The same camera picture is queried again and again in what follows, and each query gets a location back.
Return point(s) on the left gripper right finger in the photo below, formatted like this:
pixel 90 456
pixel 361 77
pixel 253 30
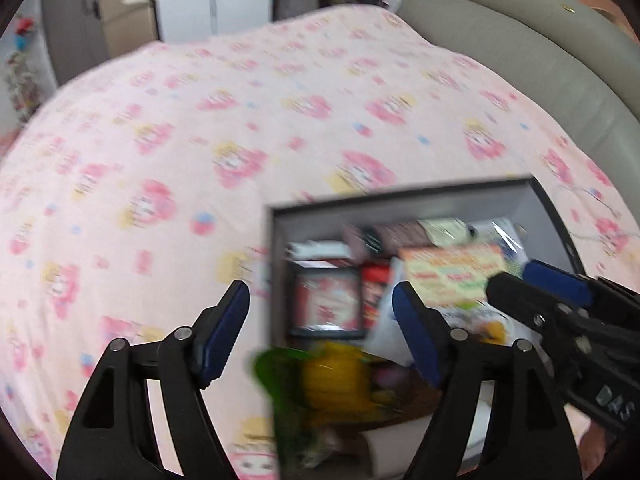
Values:
pixel 528 434

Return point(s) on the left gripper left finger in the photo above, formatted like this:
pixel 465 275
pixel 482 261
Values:
pixel 111 435

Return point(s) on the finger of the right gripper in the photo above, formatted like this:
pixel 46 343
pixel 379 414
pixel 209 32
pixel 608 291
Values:
pixel 530 299
pixel 565 279

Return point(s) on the small yellow card packet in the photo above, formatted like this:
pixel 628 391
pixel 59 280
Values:
pixel 452 276

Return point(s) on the red envelope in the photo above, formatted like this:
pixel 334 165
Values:
pixel 374 279

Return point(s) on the dark grey cardboard box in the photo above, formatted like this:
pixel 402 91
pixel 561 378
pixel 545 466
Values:
pixel 514 215

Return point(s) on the black framed red picture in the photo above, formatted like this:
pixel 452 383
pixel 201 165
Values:
pixel 324 301

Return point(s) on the green yellow snack bag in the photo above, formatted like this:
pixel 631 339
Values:
pixel 324 400

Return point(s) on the grey upholstered headboard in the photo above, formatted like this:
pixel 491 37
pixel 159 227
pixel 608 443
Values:
pixel 578 67

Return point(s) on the pink cartoon print blanket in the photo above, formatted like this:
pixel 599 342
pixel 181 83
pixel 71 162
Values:
pixel 138 192

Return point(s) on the brown cardboard boxes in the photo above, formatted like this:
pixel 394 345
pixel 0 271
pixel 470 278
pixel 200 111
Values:
pixel 127 24

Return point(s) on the red blue plush toy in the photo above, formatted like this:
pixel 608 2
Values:
pixel 24 31

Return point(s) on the grey door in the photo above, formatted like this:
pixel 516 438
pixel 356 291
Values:
pixel 74 35

